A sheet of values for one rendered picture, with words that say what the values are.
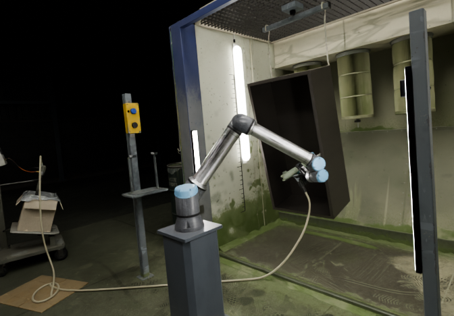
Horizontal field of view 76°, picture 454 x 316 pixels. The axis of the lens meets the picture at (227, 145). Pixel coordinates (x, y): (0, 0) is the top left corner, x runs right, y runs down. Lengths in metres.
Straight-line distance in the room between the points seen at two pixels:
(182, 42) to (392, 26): 1.97
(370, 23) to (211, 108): 1.77
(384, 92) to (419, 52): 2.36
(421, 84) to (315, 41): 2.38
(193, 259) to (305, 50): 2.67
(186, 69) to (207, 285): 1.84
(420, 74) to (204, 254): 1.46
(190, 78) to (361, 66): 1.79
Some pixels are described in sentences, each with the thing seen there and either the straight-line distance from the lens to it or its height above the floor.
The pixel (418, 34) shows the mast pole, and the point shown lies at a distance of 1.38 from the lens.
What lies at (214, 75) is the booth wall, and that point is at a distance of 3.05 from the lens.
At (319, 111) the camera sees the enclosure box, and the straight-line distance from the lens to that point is 2.34.
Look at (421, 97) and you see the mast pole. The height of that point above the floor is 1.31.
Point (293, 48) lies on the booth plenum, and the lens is 3.75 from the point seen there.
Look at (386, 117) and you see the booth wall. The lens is 3.70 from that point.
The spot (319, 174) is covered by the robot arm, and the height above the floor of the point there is 0.89.
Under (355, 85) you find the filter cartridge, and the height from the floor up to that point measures 1.61.
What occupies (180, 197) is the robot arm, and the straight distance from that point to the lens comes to 1.86.
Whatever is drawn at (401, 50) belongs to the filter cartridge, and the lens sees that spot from 3.32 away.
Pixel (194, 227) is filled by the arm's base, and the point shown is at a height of 0.67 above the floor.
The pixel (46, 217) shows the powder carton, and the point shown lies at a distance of 3.71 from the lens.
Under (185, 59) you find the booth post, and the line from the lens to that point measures 2.85.
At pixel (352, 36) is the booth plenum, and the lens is 3.44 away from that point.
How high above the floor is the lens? 1.25
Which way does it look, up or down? 3 degrees down
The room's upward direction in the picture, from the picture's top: 5 degrees counter-clockwise
